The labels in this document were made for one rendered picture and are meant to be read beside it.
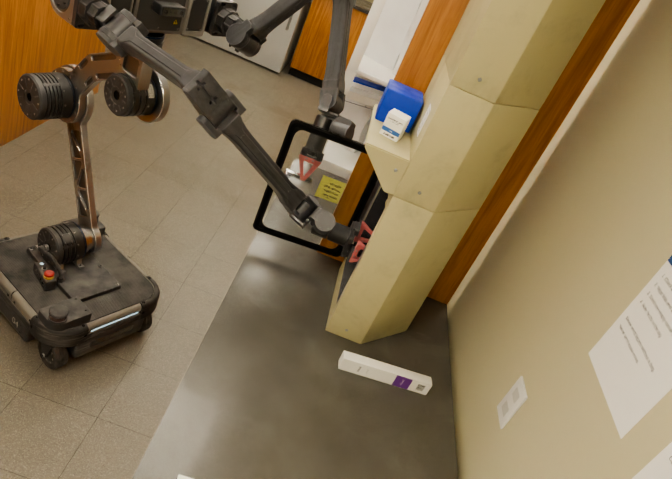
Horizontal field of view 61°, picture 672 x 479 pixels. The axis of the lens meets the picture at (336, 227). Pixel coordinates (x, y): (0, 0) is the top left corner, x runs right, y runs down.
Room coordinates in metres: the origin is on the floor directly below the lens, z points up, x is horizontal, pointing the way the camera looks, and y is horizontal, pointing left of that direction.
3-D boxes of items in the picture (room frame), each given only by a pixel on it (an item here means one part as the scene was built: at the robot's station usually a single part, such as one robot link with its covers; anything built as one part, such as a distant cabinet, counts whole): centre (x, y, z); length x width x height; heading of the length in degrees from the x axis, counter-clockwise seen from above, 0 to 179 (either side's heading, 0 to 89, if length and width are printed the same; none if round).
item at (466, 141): (1.45, -0.21, 1.33); 0.32 x 0.25 x 0.77; 5
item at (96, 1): (1.48, 0.84, 1.45); 0.09 x 0.08 x 0.12; 154
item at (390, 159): (1.44, -0.02, 1.46); 0.32 x 0.11 x 0.10; 5
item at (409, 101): (1.51, -0.02, 1.56); 0.10 x 0.10 x 0.09; 5
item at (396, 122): (1.39, -0.03, 1.54); 0.05 x 0.05 x 0.06; 80
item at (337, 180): (1.56, 0.10, 1.19); 0.30 x 0.01 x 0.40; 101
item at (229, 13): (1.93, 0.62, 1.45); 0.09 x 0.08 x 0.12; 154
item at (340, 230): (1.43, -0.02, 1.17); 0.10 x 0.07 x 0.07; 4
